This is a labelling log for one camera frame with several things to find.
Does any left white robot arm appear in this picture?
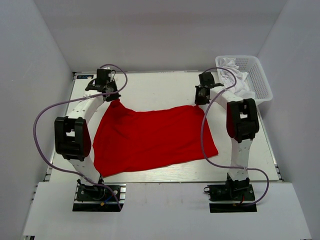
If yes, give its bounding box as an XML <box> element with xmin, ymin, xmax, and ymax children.
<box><xmin>54</xmin><ymin>67</ymin><xmax>121</xmax><ymax>200</ymax></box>

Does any blue label sticker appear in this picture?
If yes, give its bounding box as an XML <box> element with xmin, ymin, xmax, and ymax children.
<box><xmin>76</xmin><ymin>74</ymin><xmax>94</xmax><ymax>80</ymax></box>

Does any white crumpled t shirt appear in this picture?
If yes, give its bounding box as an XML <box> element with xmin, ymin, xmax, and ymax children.
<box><xmin>218</xmin><ymin>57</ymin><xmax>255</xmax><ymax>99</ymax></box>

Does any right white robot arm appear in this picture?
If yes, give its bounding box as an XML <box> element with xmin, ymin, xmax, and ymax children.
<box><xmin>194</xmin><ymin>71</ymin><xmax>260</xmax><ymax>200</ymax></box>

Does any white plastic basket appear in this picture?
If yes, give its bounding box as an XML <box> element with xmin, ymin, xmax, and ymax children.
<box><xmin>215</xmin><ymin>55</ymin><xmax>273</xmax><ymax>105</ymax></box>

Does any red t shirt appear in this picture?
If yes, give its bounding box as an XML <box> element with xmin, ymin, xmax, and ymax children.
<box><xmin>93</xmin><ymin>100</ymin><xmax>219</xmax><ymax>177</ymax></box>

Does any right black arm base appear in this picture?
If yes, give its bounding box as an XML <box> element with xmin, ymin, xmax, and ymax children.
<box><xmin>203</xmin><ymin>178</ymin><xmax>257</xmax><ymax>214</ymax></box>

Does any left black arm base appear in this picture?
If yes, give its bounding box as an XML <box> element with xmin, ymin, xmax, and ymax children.
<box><xmin>72</xmin><ymin>179</ymin><xmax>126</xmax><ymax>213</ymax></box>

